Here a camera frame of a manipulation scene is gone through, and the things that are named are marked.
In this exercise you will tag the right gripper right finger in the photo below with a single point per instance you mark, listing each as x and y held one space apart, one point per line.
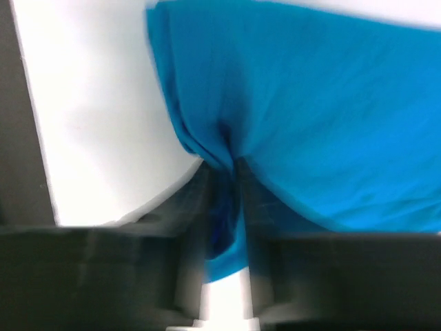
305 278

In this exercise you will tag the blue t shirt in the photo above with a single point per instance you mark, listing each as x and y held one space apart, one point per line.
338 116

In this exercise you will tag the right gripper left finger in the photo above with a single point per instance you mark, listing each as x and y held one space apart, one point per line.
145 275

